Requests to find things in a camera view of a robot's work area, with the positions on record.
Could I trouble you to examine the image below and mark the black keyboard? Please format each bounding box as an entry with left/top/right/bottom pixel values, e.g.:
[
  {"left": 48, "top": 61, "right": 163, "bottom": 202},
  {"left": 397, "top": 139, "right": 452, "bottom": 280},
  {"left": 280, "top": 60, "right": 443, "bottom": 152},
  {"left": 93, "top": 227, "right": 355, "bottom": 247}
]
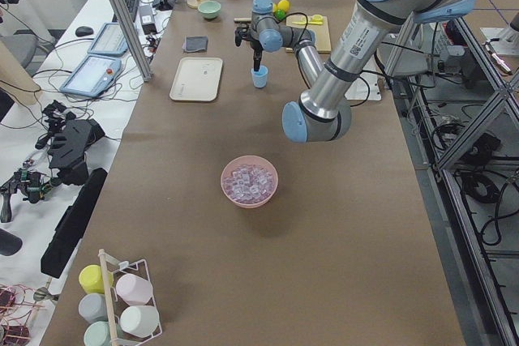
[{"left": 111, "top": 0, "right": 142, "bottom": 23}]

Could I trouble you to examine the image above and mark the wooden cutting board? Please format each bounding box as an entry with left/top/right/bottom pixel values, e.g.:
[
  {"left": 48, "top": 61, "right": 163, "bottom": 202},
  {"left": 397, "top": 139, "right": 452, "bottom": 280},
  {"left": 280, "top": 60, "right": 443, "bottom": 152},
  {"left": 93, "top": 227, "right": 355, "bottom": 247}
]
[{"left": 285, "top": 14, "right": 332, "bottom": 54}]

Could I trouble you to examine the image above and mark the white wire cup rack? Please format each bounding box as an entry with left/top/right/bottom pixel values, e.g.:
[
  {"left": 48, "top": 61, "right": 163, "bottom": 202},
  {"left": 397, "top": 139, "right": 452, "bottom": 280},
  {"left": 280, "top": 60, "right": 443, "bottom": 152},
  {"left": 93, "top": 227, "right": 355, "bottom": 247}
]
[{"left": 98, "top": 249, "right": 163, "bottom": 345}]

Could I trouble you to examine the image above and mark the white cup in rack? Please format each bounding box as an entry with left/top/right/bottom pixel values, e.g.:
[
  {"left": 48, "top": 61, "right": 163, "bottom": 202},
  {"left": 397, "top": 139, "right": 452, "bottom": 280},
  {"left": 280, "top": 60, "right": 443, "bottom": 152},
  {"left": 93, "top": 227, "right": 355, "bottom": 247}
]
[{"left": 119, "top": 305, "right": 160, "bottom": 338}]

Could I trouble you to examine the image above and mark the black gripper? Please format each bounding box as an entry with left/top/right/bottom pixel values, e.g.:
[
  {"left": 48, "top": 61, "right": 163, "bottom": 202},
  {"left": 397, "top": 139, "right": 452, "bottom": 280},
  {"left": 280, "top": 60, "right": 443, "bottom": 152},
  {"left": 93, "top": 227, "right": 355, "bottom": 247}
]
[{"left": 234, "top": 22, "right": 264, "bottom": 72}]

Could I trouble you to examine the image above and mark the yellow lemon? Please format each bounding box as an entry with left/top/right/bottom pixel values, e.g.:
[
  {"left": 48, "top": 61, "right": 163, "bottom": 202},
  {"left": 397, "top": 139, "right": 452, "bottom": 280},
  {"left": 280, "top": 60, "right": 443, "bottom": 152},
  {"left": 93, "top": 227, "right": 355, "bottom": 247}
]
[{"left": 277, "top": 0, "right": 291, "bottom": 13}]

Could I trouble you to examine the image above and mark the pink cup in rack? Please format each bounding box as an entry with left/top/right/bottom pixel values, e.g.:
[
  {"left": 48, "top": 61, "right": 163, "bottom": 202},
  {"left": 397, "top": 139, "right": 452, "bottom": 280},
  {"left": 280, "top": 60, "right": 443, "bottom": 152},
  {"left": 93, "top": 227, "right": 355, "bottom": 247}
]
[{"left": 115, "top": 274, "right": 153, "bottom": 305}]

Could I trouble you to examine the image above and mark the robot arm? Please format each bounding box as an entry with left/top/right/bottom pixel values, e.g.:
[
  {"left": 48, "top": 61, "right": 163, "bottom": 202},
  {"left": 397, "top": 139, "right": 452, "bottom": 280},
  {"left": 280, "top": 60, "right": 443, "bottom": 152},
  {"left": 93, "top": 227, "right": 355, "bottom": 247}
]
[{"left": 235, "top": 0, "right": 476, "bottom": 143}]

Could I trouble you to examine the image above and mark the light green bowl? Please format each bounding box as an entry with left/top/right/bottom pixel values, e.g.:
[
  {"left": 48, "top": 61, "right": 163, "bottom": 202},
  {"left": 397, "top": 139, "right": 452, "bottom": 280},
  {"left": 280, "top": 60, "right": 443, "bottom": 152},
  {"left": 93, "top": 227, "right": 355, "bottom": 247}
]
[{"left": 197, "top": 0, "right": 221, "bottom": 20}]

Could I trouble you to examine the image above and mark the aluminium frame post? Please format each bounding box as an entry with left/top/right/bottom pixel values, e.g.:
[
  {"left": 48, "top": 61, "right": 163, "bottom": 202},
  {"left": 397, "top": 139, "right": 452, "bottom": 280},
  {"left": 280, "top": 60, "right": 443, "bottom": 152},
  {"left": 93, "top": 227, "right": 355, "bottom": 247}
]
[{"left": 109, "top": 0, "right": 152, "bottom": 82}]

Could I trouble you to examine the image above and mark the yellow cup in rack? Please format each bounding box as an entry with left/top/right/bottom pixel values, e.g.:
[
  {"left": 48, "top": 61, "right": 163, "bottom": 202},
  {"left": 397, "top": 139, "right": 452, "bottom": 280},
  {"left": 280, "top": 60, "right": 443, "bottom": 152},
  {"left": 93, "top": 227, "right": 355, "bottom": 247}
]
[{"left": 78, "top": 264, "right": 105, "bottom": 294}]

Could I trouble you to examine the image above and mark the cream plastic tray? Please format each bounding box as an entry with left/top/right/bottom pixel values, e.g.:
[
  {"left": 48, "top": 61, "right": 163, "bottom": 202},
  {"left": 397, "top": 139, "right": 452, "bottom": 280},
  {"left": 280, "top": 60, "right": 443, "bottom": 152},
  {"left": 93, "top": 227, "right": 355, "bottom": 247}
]
[{"left": 169, "top": 57, "right": 223, "bottom": 102}]

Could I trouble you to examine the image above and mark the light blue plastic cup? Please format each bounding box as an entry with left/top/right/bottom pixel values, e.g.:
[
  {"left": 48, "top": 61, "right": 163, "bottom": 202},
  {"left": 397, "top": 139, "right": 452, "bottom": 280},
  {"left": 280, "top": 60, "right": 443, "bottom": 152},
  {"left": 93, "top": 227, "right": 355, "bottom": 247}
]
[{"left": 251, "top": 65, "right": 268, "bottom": 88}]

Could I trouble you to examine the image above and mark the pink bowl of ice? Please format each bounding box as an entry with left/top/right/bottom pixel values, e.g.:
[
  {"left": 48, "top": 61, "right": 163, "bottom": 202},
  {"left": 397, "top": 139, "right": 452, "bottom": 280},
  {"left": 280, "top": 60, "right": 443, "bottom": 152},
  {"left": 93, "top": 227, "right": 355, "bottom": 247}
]
[{"left": 221, "top": 155, "right": 279, "bottom": 208}]

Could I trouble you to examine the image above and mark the green lime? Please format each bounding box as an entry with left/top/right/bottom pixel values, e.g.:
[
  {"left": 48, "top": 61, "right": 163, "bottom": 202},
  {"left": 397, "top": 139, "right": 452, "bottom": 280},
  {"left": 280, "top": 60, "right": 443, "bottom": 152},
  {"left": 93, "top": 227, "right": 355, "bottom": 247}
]
[{"left": 274, "top": 10, "right": 285, "bottom": 20}]

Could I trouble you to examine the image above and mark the yellow plastic knife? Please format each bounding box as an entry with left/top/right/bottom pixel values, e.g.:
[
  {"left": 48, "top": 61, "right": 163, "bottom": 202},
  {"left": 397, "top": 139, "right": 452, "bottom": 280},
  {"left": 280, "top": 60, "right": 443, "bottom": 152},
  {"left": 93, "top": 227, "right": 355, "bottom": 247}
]
[{"left": 291, "top": 17, "right": 311, "bottom": 25}]

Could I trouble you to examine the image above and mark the grey cup in rack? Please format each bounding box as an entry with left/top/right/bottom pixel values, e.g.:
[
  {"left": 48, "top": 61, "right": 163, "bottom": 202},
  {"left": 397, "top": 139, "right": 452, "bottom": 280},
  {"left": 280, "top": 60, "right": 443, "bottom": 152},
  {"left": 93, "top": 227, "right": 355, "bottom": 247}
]
[{"left": 78, "top": 293, "right": 108, "bottom": 324}]

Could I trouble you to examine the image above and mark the green cup in rack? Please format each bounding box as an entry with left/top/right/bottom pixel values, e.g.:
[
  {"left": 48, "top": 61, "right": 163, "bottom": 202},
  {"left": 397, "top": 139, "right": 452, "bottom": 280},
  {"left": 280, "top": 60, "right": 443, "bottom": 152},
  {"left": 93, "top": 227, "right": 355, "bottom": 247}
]
[{"left": 83, "top": 321, "right": 111, "bottom": 346}]

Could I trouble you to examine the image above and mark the lemon half slice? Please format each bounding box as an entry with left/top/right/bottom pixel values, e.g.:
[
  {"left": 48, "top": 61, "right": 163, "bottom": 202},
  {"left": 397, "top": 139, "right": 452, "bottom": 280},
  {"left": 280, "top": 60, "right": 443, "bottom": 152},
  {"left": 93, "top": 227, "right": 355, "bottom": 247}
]
[{"left": 309, "top": 15, "right": 324, "bottom": 25}]

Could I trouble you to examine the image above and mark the black computer mouse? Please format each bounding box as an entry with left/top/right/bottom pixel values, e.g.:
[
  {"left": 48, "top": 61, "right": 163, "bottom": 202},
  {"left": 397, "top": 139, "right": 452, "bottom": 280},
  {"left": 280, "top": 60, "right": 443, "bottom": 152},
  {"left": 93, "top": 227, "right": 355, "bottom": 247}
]
[{"left": 75, "top": 26, "right": 94, "bottom": 37}]

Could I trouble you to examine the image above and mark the grey folded cloth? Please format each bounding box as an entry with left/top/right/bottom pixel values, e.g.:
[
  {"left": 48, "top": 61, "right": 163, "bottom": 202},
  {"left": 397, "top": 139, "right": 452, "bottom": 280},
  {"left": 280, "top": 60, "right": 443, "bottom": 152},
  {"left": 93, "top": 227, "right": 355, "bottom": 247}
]
[{"left": 182, "top": 36, "right": 208, "bottom": 53}]

